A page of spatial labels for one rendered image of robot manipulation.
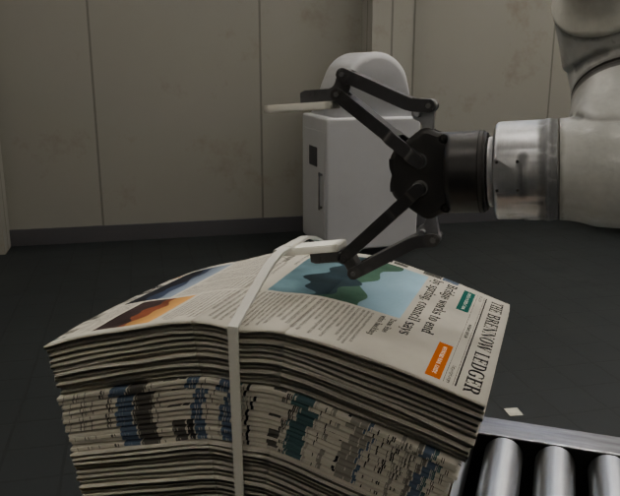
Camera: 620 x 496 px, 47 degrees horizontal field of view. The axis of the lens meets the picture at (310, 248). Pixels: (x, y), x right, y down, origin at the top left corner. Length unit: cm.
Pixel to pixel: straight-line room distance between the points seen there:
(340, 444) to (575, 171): 30
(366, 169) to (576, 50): 410
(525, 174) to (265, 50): 489
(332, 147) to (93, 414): 403
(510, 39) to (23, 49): 366
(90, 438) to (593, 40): 59
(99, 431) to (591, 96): 54
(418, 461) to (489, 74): 553
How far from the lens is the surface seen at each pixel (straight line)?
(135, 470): 73
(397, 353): 61
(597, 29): 69
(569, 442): 103
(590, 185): 62
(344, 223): 478
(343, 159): 470
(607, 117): 64
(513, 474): 95
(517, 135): 64
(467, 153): 64
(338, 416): 61
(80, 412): 75
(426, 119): 67
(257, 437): 66
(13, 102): 546
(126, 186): 546
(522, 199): 63
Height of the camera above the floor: 128
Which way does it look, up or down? 14 degrees down
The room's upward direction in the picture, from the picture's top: straight up
